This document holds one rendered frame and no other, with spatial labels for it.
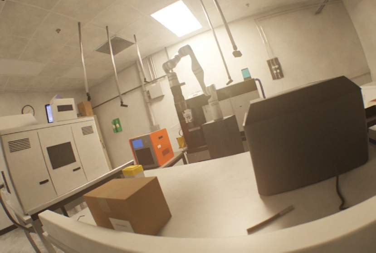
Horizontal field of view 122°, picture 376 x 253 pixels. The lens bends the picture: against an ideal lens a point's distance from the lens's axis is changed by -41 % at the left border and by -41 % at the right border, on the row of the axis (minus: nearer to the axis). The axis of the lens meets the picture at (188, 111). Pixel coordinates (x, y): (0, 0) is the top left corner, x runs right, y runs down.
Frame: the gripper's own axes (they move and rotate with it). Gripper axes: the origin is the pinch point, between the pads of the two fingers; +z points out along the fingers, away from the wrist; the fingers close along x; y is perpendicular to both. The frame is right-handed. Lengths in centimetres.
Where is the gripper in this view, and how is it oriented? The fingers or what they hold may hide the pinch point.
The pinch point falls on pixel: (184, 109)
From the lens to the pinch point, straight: 128.7
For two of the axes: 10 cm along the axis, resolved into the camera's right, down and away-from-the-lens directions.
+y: -6.1, 1.7, -7.7
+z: 2.8, 9.6, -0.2
